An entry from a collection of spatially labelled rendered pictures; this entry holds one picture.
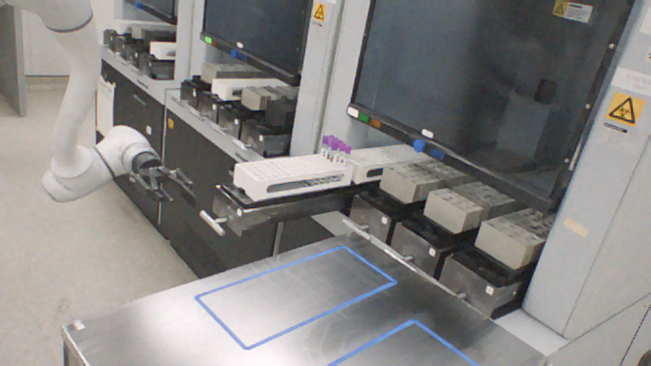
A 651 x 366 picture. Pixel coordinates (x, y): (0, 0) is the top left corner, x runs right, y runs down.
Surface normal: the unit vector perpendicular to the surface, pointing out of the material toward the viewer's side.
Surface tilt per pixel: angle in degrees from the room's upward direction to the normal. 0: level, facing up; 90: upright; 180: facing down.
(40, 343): 0
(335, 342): 0
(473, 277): 90
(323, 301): 0
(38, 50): 90
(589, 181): 90
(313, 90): 90
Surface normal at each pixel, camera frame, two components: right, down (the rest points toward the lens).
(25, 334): 0.17, -0.90
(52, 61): 0.61, 0.41
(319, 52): -0.78, 0.13
